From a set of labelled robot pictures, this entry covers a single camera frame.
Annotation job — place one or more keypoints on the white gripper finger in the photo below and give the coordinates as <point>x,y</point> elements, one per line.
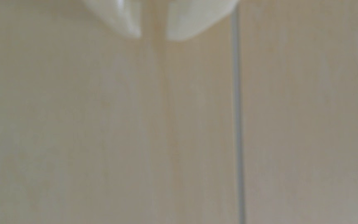
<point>120,14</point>
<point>191,15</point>

